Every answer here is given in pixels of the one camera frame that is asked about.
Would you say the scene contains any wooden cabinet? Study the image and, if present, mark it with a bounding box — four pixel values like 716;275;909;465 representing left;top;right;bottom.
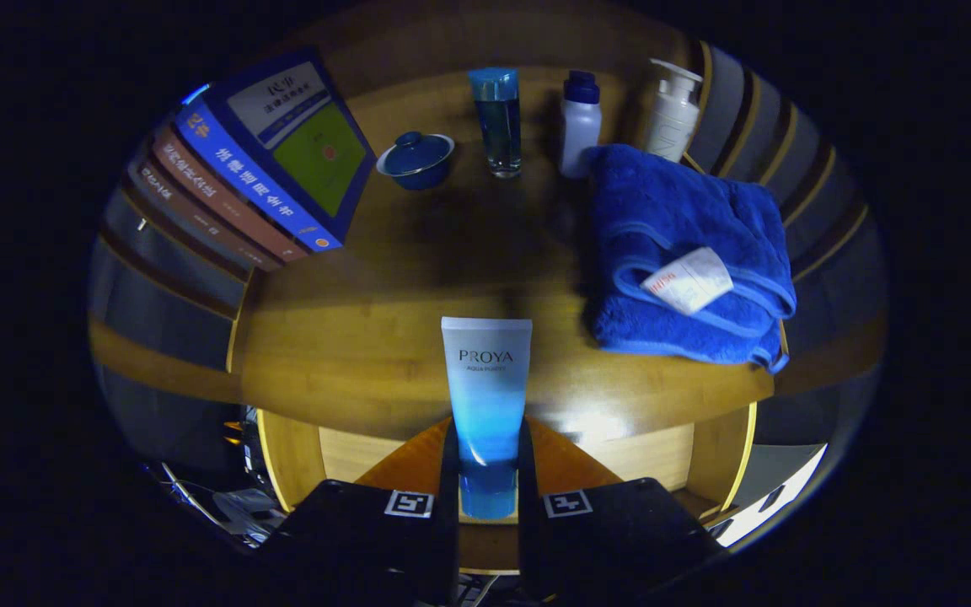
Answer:
88;17;887;574

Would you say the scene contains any dark brown book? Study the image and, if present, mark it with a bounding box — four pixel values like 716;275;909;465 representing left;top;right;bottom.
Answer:
127;158;284;272

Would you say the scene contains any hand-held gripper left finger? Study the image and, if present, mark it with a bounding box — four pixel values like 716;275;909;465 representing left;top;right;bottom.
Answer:
258;417;461;607

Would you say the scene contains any blue book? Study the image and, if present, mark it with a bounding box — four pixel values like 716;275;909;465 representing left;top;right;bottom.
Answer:
175;48;377;252

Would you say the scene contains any blue folded towel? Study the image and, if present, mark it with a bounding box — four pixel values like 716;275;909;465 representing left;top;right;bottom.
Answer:
587;143;798;375

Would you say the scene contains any blue cosmetic tube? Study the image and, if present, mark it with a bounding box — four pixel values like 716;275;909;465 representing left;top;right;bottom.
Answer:
441;316;534;520

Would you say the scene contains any wooden countertop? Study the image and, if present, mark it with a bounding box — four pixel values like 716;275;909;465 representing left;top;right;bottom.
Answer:
233;63;781;443

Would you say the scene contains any blue lidded teacup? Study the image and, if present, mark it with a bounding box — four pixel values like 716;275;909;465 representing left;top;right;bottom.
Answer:
376;131;456;191

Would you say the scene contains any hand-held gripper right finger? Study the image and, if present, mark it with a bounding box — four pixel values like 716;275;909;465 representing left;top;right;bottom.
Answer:
518;417;727;604

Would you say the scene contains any white pump bottle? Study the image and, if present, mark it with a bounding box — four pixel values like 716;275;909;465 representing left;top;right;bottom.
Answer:
644;58;704;164

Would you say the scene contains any white bottle blue cap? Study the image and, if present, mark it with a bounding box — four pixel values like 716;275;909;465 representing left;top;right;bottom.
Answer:
559;71;603;180

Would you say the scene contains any reddish brown book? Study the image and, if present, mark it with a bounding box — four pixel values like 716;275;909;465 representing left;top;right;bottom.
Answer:
153;126;309;264

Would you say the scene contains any clear blue bottle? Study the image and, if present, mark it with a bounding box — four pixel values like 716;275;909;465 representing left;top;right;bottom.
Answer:
467;67;523;179

